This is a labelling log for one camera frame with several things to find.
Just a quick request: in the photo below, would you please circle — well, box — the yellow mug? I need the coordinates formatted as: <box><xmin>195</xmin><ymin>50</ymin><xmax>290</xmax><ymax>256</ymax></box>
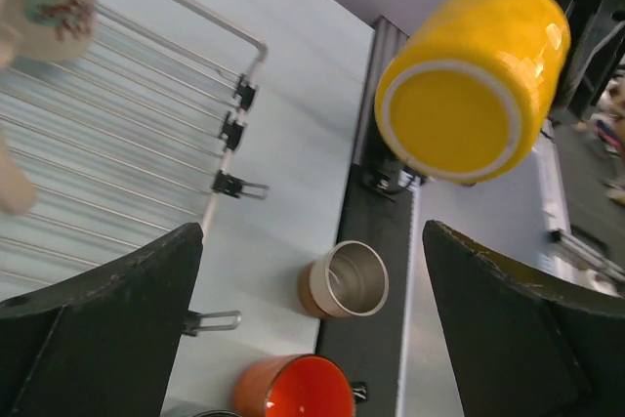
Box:
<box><xmin>374</xmin><ymin>0</ymin><xmax>571</xmax><ymax>184</ymax></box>

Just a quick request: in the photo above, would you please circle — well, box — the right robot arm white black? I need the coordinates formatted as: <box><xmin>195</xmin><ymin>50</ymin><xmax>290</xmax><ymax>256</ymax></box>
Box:
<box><xmin>549</xmin><ymin>0</ymin><xmax>624</xmax><ymax>122</ymax></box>

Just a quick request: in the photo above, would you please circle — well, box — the metal wire dish rack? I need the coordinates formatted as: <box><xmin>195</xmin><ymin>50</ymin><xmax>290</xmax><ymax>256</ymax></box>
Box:
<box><xmin>0</xmin><ymin>0</ymin><xmax>271</xmax><ymax>340</ymax></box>

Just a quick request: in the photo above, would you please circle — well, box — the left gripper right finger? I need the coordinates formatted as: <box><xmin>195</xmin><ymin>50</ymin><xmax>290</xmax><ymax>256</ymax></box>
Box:
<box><xmin>422</xmin><ymin>220</ymin><xmax>624</xmax><ymax>416</ymax></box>

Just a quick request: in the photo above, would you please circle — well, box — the orange mug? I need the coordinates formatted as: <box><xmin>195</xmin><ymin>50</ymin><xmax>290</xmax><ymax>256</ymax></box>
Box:
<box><xmin>231</xmin><ymin>354</ymin><xmax>369</xmax><ymax>417</ymax></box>

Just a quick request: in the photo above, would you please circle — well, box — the beige floral mug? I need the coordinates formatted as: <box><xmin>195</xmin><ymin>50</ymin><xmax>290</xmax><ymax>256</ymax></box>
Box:
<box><xmin>1</xmin><ymin>0</ymin><xmax>97</xmax><ymax>62</ymax></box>

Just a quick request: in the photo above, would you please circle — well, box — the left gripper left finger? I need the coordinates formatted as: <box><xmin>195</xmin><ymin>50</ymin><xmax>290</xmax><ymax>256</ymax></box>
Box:
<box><xmin>1</xmin><ymin>223</ymin><xmax>203</xmax><ymax>416</ymax></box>

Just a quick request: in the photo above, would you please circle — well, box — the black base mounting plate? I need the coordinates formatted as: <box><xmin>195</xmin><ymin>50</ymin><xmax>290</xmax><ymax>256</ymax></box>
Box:
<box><xmin>315</xmin><ymin>17</ymin><xmax>413</xmax><ymax>416</ymax></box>

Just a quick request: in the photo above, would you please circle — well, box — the dark green mug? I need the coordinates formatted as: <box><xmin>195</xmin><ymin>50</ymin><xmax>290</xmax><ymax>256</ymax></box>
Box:
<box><xmin>190</xmin><ymin>409</ymin><xmax>240</xmax><ymax>417</ymax></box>

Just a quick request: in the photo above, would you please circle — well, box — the stainless steel cup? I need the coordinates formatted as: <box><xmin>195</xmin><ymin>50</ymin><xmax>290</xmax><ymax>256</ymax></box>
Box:
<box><xmin>297</xmin><ymin>240</ymin><xmax>390</xmax><ymax>319</ymax></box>

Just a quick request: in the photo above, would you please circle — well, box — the plain beige mug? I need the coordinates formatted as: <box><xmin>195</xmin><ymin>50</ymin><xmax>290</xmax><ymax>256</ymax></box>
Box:
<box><xmin>0</xmin><ymin>134</ymin><xmax>37</xmax><ymax>215</ymax></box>

